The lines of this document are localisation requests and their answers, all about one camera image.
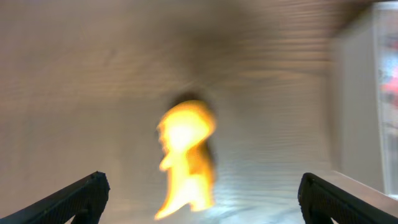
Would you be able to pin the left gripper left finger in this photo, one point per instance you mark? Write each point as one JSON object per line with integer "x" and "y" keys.
{"x": 83, "y": 202}

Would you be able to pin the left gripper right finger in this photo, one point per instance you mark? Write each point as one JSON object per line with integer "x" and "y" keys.
{"x": 324, "y": 203}

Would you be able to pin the orange dinosaur toy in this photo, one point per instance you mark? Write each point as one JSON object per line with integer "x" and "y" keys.
{"x": 184, "y": 131}

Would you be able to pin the white cardboard box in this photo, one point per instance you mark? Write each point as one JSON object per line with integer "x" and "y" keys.
{"x": 363, "y": 103}

